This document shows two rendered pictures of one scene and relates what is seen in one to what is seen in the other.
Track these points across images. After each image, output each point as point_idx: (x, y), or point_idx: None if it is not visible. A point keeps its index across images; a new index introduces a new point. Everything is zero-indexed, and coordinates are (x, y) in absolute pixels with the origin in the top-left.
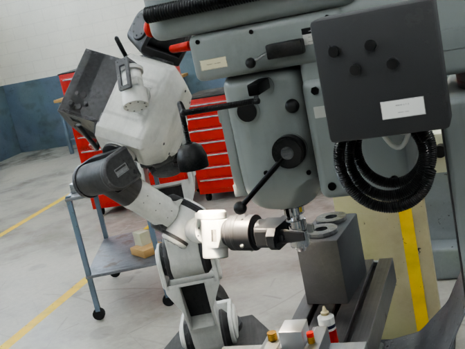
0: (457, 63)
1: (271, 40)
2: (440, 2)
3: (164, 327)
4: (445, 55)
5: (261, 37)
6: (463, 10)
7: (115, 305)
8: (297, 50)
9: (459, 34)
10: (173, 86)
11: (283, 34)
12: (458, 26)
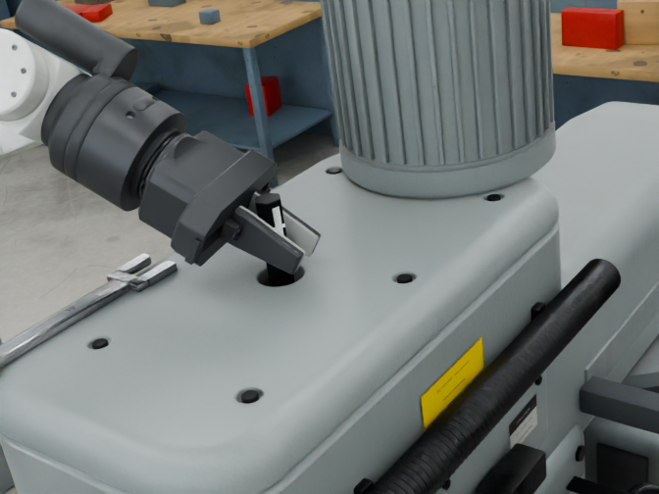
0: (627, 369)
1: (472, 479)
2: (621, 282)
3: None
4: (620, 363)
5: (458, 483)
6: (635, 284)
7: None
8: (543, 474)
9: (633, 323)
10: None
11: (486, 453)
12: (631, 312)
